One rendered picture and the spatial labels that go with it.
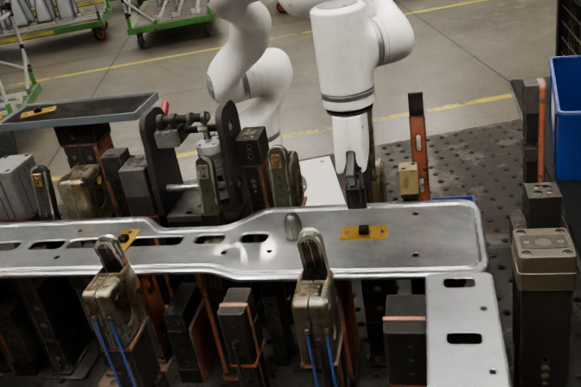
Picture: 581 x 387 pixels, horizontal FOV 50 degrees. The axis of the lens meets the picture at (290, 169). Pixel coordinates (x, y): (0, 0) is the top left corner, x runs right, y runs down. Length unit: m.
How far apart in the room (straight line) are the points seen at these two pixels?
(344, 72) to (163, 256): 0.48
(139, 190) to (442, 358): 0.77
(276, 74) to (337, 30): 0.74
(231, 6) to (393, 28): 0.47
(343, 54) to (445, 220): 0.37
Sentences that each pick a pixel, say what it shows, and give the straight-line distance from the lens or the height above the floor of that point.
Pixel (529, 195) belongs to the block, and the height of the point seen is 1.08.
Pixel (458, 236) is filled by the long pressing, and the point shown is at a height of 1.00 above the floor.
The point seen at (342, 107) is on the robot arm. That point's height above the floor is 1.26.
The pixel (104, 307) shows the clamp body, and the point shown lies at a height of 1.02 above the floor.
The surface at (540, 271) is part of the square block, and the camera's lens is 0.94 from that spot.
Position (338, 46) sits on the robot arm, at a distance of 0.92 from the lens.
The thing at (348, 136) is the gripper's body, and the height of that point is 1.21.
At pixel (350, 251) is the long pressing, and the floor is 1.00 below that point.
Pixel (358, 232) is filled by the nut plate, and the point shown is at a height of 1.00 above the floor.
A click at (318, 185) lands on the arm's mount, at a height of 0.75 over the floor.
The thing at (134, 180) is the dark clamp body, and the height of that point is 1.05.
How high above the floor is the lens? 1.59
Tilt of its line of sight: 26 degrees down
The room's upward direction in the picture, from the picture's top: 10 degrees counter-clockwise
